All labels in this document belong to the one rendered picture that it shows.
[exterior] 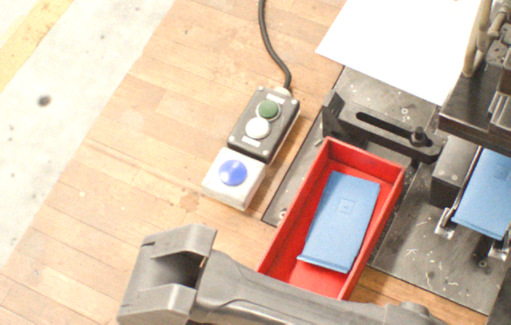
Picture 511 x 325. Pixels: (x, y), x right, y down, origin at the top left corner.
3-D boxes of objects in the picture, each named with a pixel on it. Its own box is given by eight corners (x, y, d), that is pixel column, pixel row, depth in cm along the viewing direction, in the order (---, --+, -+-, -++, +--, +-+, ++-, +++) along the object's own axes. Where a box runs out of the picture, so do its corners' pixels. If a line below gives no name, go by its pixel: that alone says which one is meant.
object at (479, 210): (448, 229, 134) (450, 219, 131) (489, 136, 140) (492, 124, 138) (497, 249, 132) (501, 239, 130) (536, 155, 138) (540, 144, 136)
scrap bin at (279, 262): (247, 303, 140) (244, 287, 135) (326, 156, 150) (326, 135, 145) (328, 339, 137) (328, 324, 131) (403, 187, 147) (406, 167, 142)
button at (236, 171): (214, 184, 147) (212, 176, 145) (227, 160, 149) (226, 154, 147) (239, 194, 146) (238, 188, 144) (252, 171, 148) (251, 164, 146)
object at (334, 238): (297, 267, 142) (296, 258, 139) (332, 171, 148) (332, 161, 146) (346, 281, 140) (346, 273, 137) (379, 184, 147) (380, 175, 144)
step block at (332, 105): (322, 136, 152) (321, 104, 144) (330, 120, 153) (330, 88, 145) (362, 153, 150) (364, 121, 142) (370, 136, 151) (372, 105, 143)
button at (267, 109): (255, 120, 152) (254, 112, 150) (264, 104, 153) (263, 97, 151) (273, 127, 151) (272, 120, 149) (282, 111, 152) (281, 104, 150)
